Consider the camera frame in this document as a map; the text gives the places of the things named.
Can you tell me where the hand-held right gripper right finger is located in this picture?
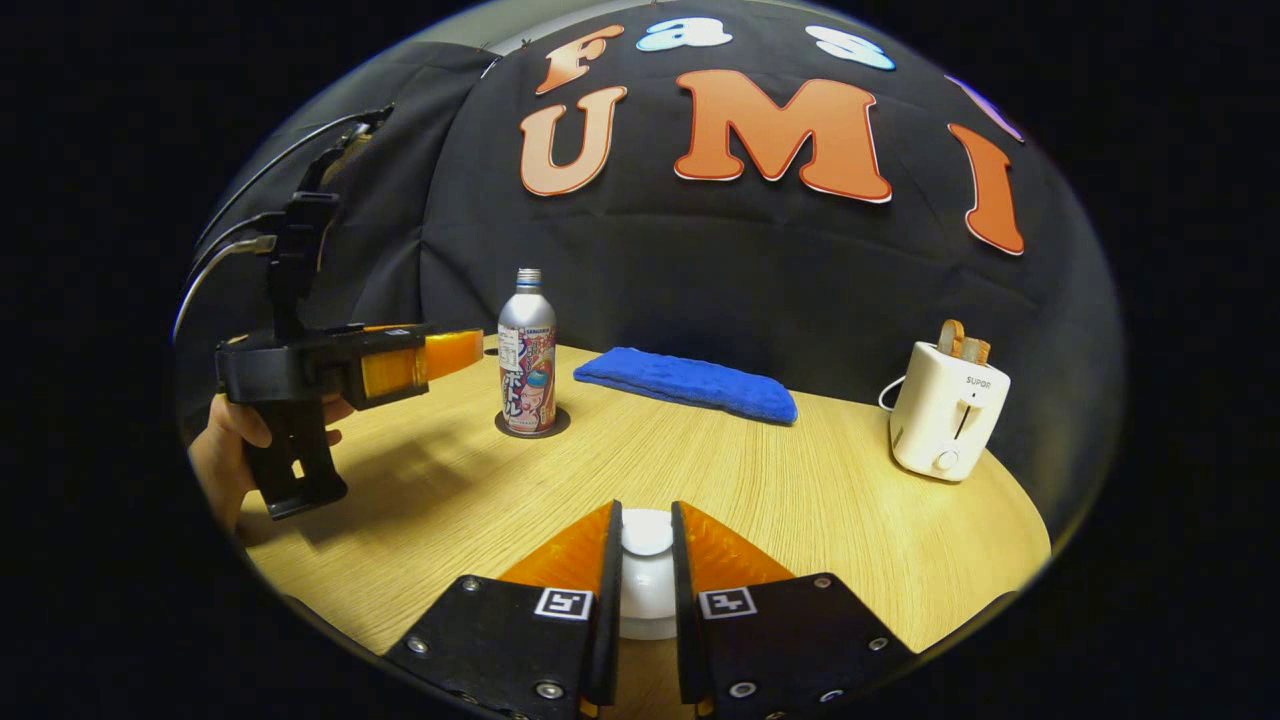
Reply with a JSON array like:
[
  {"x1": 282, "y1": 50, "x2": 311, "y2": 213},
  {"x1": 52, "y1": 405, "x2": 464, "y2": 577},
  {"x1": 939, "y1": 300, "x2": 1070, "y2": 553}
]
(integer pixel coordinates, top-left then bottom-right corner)
[{"x1": 672, "y1": 502, "x2": 916, "y2": 720}]

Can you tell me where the blue towel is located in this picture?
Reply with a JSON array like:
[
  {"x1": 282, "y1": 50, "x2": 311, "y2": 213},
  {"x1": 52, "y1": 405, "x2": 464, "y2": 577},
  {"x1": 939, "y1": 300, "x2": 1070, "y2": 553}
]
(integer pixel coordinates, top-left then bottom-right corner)
[{"x1": 573, "y1": 347, "x2": 799, "y2": 426}]

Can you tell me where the white toaster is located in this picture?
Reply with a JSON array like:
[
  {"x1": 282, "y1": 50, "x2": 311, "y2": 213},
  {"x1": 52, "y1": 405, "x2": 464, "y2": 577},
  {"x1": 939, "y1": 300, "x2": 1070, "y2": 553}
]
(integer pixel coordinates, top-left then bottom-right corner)
[{"x1": 888, "y1": 341, "x2": 1012, "y2": 483}]

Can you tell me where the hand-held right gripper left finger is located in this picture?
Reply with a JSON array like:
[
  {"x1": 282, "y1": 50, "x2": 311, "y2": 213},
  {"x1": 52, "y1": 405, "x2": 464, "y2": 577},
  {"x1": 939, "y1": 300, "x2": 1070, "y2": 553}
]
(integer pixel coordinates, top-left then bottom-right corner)
[{"x1": 383, "y1": 500, "x2": 625, "y2": 720}]

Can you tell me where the silver water bottle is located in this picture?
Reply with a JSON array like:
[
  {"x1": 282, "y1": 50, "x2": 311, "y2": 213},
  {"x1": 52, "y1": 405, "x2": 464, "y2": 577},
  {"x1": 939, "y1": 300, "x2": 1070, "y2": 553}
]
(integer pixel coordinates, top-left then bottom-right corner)
[{"x1": 497, "y1": 268, "x2": 558, "y2": 436}]

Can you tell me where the dark round coaster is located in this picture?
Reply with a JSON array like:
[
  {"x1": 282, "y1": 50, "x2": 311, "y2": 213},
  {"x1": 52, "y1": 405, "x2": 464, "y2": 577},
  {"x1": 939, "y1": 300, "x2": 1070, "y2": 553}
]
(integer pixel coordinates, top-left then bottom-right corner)
[{"x1": 494, "y1": 404, "x2": 572, "y2": 440}]

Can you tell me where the black backdrop cloth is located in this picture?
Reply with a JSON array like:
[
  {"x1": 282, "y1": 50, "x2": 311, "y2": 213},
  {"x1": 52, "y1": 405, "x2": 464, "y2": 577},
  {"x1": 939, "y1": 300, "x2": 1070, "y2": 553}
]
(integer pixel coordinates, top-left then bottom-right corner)
[{"x1": 175, "y1": 0, "x2": 1116, "y2": 521}]

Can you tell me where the white teacup lid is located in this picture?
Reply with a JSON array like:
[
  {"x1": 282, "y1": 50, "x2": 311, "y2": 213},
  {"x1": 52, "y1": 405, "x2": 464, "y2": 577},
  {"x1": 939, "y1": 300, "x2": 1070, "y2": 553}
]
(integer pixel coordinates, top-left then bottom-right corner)
[{"x1": 618, "y1": 508, "x2": 679, "y2": 613}]

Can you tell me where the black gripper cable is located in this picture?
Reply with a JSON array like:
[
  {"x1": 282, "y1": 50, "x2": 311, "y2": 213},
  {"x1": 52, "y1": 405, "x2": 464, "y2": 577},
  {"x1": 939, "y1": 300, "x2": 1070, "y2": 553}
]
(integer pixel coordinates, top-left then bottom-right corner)
[
  {"x1": 193, "y1": 108, "x2": 391, "y2": 251},
  {"x1": 172, "y1": 235, "x2": 279, "y2": 346}
]

